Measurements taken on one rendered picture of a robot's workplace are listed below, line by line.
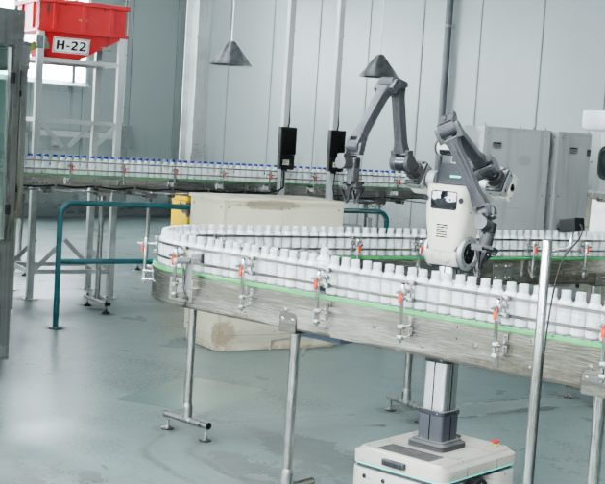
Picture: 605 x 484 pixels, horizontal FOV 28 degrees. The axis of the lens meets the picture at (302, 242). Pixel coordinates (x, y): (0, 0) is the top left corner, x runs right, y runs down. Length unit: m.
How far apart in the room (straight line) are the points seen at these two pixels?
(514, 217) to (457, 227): 5.85
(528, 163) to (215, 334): 3.71
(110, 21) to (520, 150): 4.03
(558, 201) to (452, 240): 6.21
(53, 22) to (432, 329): 7.26
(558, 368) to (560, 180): 7.21
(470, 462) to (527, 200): 6.09
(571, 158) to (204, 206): 3.97
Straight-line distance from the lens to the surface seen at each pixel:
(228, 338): 9.31
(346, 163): 5.29
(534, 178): 11.50
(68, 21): 11.59
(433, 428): 5.73
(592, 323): 4.55
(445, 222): 5.58
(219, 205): 9.21
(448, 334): 4.84
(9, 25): 7.76
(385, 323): 5.02
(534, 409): 4.16
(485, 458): 5.73
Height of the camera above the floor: 1.67
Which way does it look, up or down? 5 degrees down
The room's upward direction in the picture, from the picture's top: 4 degrees clockwise
